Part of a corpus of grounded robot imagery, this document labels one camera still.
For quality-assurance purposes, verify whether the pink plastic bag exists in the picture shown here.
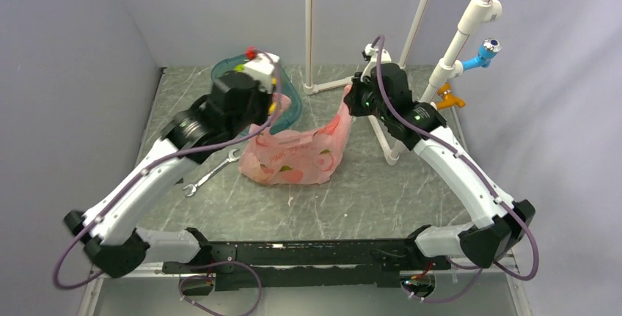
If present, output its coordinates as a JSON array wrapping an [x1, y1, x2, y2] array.
[[238, 102, 353, 185]]

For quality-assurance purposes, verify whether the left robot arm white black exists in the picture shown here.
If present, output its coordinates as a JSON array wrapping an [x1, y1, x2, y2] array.
[[64, 70, 282, 278]]

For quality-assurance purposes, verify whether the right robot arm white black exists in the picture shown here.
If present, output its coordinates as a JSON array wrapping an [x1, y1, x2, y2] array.
[[344, 63, 535, 268]]

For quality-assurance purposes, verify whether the teal plastic tray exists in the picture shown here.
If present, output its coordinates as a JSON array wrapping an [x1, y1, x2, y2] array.
[[211, 54, 302, 135]]

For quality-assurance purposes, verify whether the orange faucet tap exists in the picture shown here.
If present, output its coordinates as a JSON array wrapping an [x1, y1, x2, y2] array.
[[436, 82, 466, 110]]

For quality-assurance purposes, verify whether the silver wrench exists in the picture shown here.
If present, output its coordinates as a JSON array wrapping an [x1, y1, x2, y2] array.
[[183, 148, 241, 197]]

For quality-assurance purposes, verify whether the blue faucet tap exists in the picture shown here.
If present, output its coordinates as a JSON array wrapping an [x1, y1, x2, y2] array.
[[462, 38, 502, 71]]

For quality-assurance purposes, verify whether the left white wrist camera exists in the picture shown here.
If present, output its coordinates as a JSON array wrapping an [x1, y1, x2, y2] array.
[[238, 47, 280, 94]]

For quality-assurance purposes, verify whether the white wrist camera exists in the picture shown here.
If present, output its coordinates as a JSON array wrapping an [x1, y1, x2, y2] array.
[[362, 44, 392, 75], [238, 47, 280, 94]]

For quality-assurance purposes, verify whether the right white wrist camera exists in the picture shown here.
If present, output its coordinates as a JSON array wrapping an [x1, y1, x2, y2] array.
[[362, 44, 392, 75]]

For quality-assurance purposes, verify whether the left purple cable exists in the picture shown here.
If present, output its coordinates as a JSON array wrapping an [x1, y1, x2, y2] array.
[[52, 50, 284, 316]]

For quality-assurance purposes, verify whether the purple cable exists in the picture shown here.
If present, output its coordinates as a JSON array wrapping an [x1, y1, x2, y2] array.
[[371, 34, 541, 305], [52, 50, 284, 316]]

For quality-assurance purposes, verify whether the white PVC pipe frame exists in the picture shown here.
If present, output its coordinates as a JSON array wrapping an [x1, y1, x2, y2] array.
[[304, 0, 512, 166]]

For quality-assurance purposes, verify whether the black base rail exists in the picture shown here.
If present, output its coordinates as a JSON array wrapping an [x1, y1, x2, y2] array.
[[162, 238, 449, 291]]

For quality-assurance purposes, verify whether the aluminium extrusion frame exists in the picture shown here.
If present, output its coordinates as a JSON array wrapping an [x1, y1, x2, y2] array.
[[78, 262, 184, 315]]

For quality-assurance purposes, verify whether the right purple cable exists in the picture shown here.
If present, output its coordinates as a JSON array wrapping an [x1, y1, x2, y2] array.
[[371, 34, 541, 305]]

